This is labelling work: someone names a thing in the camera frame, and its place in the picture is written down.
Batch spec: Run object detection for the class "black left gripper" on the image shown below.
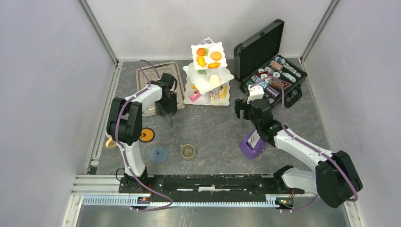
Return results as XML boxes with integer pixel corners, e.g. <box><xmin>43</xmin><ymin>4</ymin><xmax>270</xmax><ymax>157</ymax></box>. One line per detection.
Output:
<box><xmin>154</xmin><ymin>92</ymin><xmax>177</xmax><ymax>116</ymax></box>

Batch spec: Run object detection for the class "pink layered cake slice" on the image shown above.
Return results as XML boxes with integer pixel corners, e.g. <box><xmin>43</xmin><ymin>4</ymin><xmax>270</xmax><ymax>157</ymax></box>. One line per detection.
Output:
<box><xmin>189</xmin><ymin>90</ymin><xmax>202</xmax><ymax>102</ymax></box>

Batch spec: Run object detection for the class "yellow smiley coaster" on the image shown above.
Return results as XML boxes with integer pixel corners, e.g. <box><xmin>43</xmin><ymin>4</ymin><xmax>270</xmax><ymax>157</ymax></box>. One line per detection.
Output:
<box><xmin>139</xmin><ymin>127</ymin><xmax>155</xmax><ymax>142</ymax></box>

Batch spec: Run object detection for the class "yellow rectangular cake slice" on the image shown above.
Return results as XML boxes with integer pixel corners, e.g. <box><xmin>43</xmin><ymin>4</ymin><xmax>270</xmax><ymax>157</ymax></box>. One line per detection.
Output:
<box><xmin>218</xmin><ymin>85</ymin><xmax>228</xmax><ymax>98</ymax></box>

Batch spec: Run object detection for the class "white three-tier cake stand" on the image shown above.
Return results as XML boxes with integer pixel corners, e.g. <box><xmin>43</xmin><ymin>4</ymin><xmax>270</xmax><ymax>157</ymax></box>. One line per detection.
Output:
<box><xmin>183</xmin><ymin>37</ymin><xmax>234</xmax><ymax>106</ymax></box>

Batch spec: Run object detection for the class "white sprinkle cake slice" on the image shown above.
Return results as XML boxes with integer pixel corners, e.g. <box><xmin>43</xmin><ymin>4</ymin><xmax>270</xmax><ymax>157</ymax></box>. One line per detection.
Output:
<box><xmin>209</xmin><ymin>91</ymin><xmax>219</xmax><ymax>103</ymax></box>

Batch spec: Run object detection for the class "cream round cake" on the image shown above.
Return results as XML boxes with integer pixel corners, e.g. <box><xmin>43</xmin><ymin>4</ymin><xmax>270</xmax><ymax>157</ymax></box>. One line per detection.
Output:
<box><xmin>209</xmin><ymin>74</ymin><xmax>221</xmax><ymax>86</ymax></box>

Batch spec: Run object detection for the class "orange fish cookie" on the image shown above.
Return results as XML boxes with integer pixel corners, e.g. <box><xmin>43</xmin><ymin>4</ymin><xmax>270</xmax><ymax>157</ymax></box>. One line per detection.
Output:
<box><xmin>196</xmin><ymin>55</ymin><xmax>207</xmax><ymax>68</ymax></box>
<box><xmin>207</xmin><ymin>62</ymin><xmax>221</xmax><ymax>69</ymax></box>

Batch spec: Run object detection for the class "orange macaron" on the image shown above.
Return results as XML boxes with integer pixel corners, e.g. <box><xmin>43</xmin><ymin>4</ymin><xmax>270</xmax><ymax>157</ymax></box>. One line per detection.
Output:
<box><xmin>210</xmin><ymin>51</ymin><xmax>222</xmax><ymax>61</ymax></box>
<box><xmin>196</xmin><ymin>48</ymin><xmax>205</xmax><ymax>56</ymax></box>

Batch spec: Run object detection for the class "cream yellow-handled mug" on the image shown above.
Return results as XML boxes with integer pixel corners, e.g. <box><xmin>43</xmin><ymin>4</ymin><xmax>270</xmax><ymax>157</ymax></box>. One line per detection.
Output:
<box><xmin>105</xmin><ymin>134</ymin><xmax>117</xmax><ymax>148</ymax></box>

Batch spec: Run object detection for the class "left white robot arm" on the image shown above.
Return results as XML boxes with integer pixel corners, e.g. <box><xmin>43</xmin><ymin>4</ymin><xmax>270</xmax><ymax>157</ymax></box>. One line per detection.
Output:
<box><xmin>106</xmin><ymin>73</ymin><xmax>178</xmax><ymax>193</ymax></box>

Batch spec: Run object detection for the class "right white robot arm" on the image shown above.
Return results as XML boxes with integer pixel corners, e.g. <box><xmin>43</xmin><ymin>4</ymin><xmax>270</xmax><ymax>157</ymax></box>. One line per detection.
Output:
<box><xmin>235</xmin><ymin>99</ymin><xmax>363</xmax><ymax>208</ymax></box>

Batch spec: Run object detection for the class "brown poker chip stack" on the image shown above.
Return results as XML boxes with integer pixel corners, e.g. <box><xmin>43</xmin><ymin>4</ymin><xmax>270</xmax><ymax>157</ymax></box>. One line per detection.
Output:
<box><xmin>269</xmin><ymin>79</ymin><xmax>291</xmax><ymax>90</ymax></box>

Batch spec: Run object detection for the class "purple card shuffler box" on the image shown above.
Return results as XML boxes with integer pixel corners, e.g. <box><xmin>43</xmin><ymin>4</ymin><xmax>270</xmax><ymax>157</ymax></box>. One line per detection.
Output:
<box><xmin>239</xmin><ymin>129</ymin><xmax>268</xmax><ymax>160</ymax></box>

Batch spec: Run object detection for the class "silver metal tray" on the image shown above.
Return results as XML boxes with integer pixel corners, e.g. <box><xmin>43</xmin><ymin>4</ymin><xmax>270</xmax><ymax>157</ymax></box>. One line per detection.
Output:
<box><xmin>135</xmin><ymin>61</ymin><xmax>185</xmax><ymax>117</ymax></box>

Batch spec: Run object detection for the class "black poker chip case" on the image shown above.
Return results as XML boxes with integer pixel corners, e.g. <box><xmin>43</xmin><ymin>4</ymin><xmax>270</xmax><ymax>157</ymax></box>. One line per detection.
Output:
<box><xmin>234</xmin><ymin>19</ymin><xmax>307</xmax><ymax>108</ymax></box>

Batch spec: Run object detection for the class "olive green cup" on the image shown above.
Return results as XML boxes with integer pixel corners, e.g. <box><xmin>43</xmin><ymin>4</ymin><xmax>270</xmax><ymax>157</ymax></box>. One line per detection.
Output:
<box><xmin>180</xmin><ymin>144</ymin><xmax>196</xmax><ymax>159</ymax></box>

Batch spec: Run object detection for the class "blue round coaster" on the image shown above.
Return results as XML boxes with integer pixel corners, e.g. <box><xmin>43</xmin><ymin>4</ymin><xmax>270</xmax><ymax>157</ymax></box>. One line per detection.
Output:
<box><xmin>149</xmin><ymin>146</ymin><xmax>168</xmax><ymax>163</ymax></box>

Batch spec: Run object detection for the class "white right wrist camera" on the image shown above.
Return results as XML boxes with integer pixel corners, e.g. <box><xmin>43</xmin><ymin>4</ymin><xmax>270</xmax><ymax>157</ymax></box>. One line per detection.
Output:
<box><xmin>247</xmin><ymin>85</ymin><xmax>264</xmax><ymax>104</ymax></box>

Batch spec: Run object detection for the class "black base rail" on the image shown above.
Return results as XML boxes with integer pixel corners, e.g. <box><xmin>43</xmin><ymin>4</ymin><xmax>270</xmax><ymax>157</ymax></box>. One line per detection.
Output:
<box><xmin>119</xmin><ymin>174</ymin><xmax>305</xmax><ymax>202</ymax></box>

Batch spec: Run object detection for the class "aluminium cable duct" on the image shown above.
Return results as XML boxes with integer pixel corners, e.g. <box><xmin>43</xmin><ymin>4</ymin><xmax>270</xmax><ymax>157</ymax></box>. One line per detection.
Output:
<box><xmin>82</xmin><ymin>195</ymin><xmax>294</xmax><ymax>208</ymax></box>

